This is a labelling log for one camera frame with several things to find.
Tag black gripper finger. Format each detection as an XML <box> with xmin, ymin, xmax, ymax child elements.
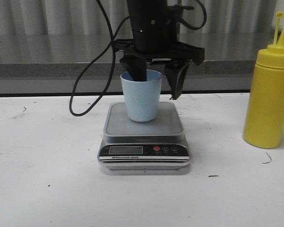
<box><xmin>165</xmin><ymin>61</ymin><xmax>190</xmax><ymax>100</ymax></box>
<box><xmin>120</xmin><ymin>55</ymin><xmax>147</xmax><ymax>82</ymax></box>

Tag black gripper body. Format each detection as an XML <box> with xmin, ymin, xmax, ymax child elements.
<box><xmin>115</xmin><ymin>39</ymin><xmax>205</xmax><ymax>65</ymax></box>

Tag light blue plastic cup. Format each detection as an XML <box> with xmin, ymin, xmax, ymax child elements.
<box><xmin>120</xmin><ymin>70</ymin><xmax>162</xmax><ymax>122</ymax></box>

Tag yellow squeeze bottle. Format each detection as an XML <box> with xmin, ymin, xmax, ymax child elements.
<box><xmin>243</xmin><ymin>11</ymin><xmax>284</xmax><ymax>148</ymax></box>

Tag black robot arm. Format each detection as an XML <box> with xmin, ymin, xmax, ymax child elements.
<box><xmin>115</xmin><ymin>0</ymin><xmax>207</xmax><ymax>100</ymax></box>

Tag silver digital kitchen scale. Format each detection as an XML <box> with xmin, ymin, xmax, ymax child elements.
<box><xmin>98</xmin><ymin>102</ymin><xmax>191</xmax><ymax>175</ymax></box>

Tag grey stone counter ledge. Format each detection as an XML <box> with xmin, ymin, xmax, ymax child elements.
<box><xmin>0</xmin><ymin>33</ymin><xmax>273</xmax><ymax>96</ymax></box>

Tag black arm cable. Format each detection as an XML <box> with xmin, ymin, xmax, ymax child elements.
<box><xmin>69</xmin><ymin>0</ymin><xmax>131</xmax><ymax>116</ymax></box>

